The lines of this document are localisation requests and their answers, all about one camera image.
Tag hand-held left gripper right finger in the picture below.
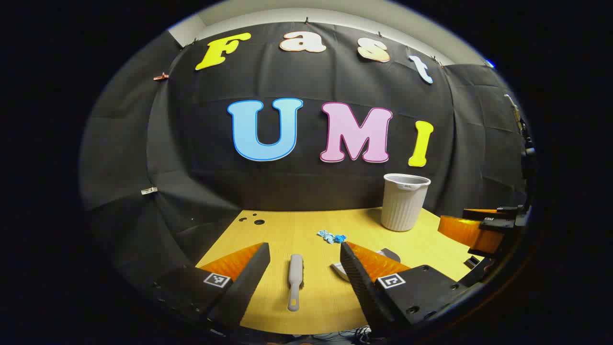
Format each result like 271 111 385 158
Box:
340 241 472 339

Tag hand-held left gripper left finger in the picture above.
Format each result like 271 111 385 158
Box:
153 242 271 332

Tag grey dustpan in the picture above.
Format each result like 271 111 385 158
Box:
331 248 401 282

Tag small grey broom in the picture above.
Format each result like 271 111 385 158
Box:
287 254 305 312

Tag white ribbed garbage bin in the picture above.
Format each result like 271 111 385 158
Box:
381 173 431 232

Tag yellow wooden desktop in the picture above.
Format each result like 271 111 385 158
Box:
195 207 484 335

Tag tangle of black cables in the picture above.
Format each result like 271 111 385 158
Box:
309 326 384 344

